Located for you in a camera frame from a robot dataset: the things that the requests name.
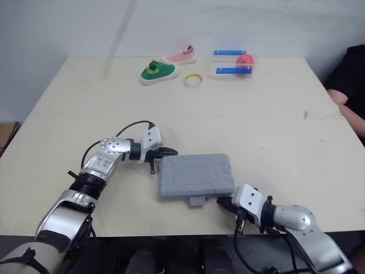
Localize cardboard box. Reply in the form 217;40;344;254
0;121;21;157

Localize green shoe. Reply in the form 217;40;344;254
139;59;180;86

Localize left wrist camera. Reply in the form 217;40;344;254
139;127;164;164

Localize robot body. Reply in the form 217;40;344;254
95;236;239;274

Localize roll of tape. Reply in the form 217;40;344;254
183;73;204;90

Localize person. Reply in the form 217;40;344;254
324;44;365;130

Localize pink shoe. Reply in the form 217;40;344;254
161;44;198;65

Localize grey tool case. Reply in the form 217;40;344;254
157;154;236;209

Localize black cable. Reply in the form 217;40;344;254
233;209;303;274
80;120;156;172

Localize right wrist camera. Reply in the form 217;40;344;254
231;184;270;227

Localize clear box with blue clasps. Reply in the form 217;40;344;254
209;37;257;81

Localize pink ball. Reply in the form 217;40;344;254
235;54;255;76

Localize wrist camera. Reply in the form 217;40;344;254
139;127;164;164
231;184;270;227

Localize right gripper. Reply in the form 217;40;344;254
216;196;238;214

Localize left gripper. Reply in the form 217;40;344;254
145;147;166;162

